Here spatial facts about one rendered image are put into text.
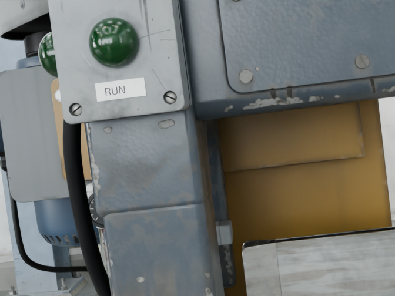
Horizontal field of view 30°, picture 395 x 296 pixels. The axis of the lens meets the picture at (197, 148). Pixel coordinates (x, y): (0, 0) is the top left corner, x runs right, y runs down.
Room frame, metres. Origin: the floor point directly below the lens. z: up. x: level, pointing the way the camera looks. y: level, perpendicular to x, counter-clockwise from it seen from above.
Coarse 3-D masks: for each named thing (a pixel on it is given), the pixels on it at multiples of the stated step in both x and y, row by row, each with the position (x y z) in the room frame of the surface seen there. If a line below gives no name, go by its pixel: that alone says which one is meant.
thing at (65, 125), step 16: (64, 128) 0.51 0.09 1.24; (80, 128) 0.51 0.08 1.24; (64, 144) 0.51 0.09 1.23; (80, 144) 0.51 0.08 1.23; (64, 160) 0.52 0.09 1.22; (80, 160) 0.51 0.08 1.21; (80, 176) 0.52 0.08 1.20; (80, 192) 0.52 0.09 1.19; (80, 208) 0.52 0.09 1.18; (80, 224) 0.52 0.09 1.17; (80, 240) 0.52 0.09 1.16; (96, 240) 0.53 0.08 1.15; (96, 256) 0.53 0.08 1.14; (96, 272) 0.53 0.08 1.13; (96, 288) 0.53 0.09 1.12
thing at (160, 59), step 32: (64, 0) 0.45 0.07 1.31; (96, 0) 0.44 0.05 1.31; (128, 0) 0.44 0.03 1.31; (160, 0) 0.44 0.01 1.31; (64, 32) 0.45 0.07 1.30; (160, 32) 0.44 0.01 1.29; (64, 64) 0.45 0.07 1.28; (96, 64) 0.45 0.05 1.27; (128, 64) 0.44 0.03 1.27; (160, 64) 0.44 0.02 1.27; (64, 96) 0.45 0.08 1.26; (160, 96) 0.44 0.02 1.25
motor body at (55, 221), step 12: (24, 60) 0.94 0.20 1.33; (36, 60) 0.93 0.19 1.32; (36, 204) 0.96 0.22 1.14; (48, 204) 0.93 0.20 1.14; (60, 204) 0.92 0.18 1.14; (36, 216) 0.97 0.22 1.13; (48, 216) 0.94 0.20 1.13; (60, 216) 0.93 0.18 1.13; (72, 216) 0.92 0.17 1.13; (48, 228) 0.94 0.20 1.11; (60, 228) 0.93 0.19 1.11; (72, 228) 0.92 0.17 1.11; (96, 228) 0.92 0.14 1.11; (48, 240) 0.96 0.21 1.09; (60, 240) 0.94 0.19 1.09; (72, 240) 0.93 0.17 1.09
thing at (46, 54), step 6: (48, 36) 0.46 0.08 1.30; (42, 42) 0.46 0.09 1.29; (48, 42) 0.46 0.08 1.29; (42, 48) 0.46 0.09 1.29; (48, 48) 0.46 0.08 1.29; (42, 54) 0.46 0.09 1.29; (48, 54) 0.46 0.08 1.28; (54, 54) 0.46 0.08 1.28; (42, 60) 0.46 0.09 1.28; (48, 60) 0.46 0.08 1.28; (54, 60) 0.46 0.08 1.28; (42, 66) 0.46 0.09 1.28; (48, 66) 0.46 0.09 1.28; (54, 66) 0.46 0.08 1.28; (48, 72) 0.46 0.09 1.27; (54, 72) 0.46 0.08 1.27
